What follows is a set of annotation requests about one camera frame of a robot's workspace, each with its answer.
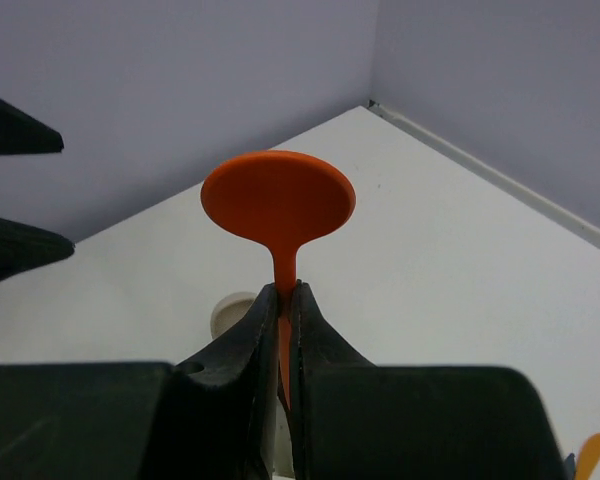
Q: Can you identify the blue knife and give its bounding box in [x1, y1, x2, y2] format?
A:
[564, 453, 576, 478]

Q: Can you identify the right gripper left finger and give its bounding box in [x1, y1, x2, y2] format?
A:
[0, 285, 278, 479]

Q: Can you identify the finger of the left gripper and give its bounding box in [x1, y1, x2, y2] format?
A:
[0, 218, 75, 282]
[0, 99, 64, 156]

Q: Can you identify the aluminium table frame rail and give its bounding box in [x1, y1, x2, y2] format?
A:
[367, 100, 600, 250]

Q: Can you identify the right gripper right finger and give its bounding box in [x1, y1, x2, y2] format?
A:
[289, 282, 567, 479]

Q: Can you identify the beige spoon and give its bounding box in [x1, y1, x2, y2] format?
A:
[210, 292, 256, 340]

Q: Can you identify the orange knife upper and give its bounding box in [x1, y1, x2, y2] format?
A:
[574, 432, 600, 480]

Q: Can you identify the red-orange spoon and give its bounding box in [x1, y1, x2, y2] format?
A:
[201, 150, 356, 405]

